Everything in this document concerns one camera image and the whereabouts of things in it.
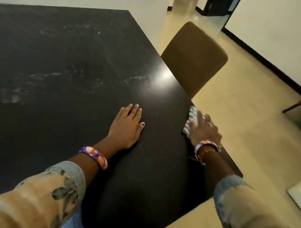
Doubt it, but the white purple bangle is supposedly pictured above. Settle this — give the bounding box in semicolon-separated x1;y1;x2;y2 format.
194;140;221;155

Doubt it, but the black table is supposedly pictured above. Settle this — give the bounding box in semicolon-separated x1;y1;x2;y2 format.
0;3;243;228

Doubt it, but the dark door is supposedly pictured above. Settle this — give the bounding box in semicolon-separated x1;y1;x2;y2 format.
195;0;241;17

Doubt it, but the white coffee table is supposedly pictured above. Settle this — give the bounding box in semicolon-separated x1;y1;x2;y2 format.
287;182;301;210

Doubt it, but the person's left forearm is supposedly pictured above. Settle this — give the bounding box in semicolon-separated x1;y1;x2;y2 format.
0;136;123;228

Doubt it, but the person's left hand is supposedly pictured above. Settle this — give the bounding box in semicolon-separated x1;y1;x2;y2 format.
107;103;145;150

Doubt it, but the brown chair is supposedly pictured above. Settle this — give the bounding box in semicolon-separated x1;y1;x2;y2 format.
161;21;229;100

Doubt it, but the person's right forearm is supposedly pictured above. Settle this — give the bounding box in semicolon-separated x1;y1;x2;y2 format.
200;150;283;228

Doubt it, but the person's right hand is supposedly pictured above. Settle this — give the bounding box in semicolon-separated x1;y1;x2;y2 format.
188;110;223;147

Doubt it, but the striped cloth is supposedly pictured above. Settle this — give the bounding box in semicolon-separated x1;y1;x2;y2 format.
182;106;207;139

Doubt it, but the red yellow thread bracelet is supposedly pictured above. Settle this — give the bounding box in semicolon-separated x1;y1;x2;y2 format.
189;147;220;166

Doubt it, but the orange purple bangle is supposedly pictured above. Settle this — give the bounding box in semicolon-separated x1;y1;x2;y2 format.
79;146;108;170

